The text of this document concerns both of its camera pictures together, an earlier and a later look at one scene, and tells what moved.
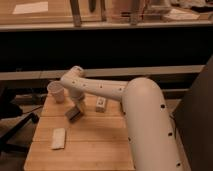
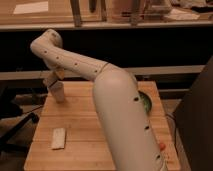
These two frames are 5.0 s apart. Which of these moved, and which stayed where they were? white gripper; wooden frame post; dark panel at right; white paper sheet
Moved: white gripper
Stayed: white paper sheet; wooden frame post; dark panel at right
